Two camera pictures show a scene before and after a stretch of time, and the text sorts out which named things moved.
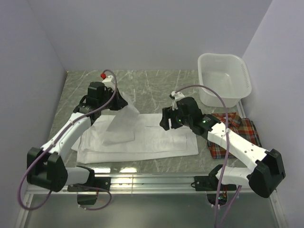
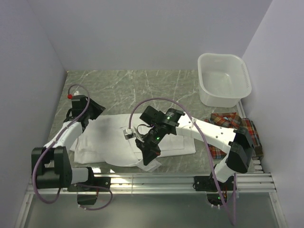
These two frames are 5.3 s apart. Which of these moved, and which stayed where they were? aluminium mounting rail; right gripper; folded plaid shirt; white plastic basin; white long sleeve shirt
Moved: right gripper; white long sleeve shirt
Stayed: white plastic basin; folded plaid shirt; aluminium mounting rail
